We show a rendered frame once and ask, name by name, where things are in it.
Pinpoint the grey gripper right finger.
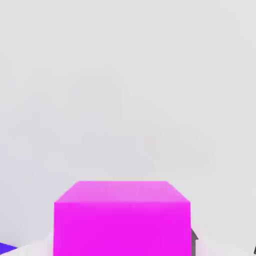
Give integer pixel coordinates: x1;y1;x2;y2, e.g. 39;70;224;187
190;227;227;256

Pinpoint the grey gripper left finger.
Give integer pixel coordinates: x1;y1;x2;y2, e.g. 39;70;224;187
3;232;55;256

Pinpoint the small magenta cube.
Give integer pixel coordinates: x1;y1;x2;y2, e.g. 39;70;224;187
53;180;192;256

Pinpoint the small blue cube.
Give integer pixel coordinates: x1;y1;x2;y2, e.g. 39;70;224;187
0;241;18;254

